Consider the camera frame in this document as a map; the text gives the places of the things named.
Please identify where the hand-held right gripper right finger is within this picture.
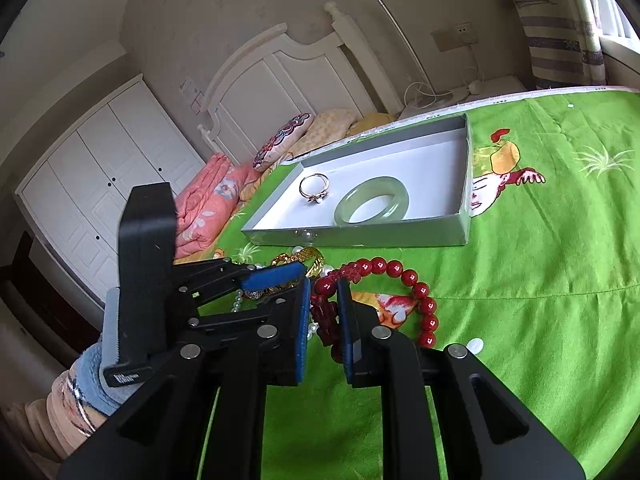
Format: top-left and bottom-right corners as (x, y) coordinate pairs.
(336, 278), (586, 480)

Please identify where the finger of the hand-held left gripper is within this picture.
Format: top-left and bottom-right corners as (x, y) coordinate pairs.
(186, 299), (282, 344)
(172, 259), (307, 307)

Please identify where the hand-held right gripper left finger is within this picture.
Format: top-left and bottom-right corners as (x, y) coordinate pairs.
(55, 277), (313, 480)

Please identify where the gold bracelet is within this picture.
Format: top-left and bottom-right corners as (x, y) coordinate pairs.
(270, 247), (326, 293)

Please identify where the red bead bracelet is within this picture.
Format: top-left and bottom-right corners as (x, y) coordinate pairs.
(310, 256), (441, 366)

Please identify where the grey jewelry tray box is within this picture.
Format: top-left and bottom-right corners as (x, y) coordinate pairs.
(241, 113), (473, 247)

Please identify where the person's left forearm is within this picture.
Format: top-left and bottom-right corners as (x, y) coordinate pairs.
(10, 345), (120, 461)

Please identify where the pink floral folded quilt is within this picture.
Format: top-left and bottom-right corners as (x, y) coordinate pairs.
(172, 152), (266, 261)

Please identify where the pale green jade bangle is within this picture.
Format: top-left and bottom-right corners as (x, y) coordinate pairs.
(334, 176), (411, 226)

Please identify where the white wardrobe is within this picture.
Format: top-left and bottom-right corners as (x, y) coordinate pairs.
(15, 74), (206, 306)

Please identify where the dark wooden cabinet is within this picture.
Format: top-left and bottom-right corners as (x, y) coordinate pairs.
(0, 230), (101, 356)

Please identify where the embroidered floral pillow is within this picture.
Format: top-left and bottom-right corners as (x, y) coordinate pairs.
(252, 112), (316, 168)

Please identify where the yellow patterned pillow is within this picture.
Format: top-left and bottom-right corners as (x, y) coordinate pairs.
(287, 108), (358, 158)

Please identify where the bright yellow pillow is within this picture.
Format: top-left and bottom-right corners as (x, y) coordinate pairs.
(347, 112), (397, 136)

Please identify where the green cartoon print bedsheet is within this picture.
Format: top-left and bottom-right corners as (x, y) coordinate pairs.
(192, 85), (640, 480)

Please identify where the white bed headboard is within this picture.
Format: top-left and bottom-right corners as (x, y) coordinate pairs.
(197, 2), (401, 166)

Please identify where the white thin rod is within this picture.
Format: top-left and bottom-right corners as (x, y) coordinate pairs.
(376, 0), (436, 96)

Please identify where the white nightstand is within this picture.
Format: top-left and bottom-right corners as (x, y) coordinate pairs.
(397, 76), (526, 121)

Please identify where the striped printed curtain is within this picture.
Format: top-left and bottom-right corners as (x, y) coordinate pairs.
(495, 0), (608, 91)

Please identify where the window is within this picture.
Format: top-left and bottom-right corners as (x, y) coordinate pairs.
(567, 0), (640, 91)

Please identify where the gold ring with charm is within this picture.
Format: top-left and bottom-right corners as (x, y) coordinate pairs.
(299, 173), (331, 206)

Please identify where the white cable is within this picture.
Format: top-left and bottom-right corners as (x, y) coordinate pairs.
(404, 42), (482, 108)

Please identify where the wall socket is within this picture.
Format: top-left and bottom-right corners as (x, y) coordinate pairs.
(431, 21), (478, 52)

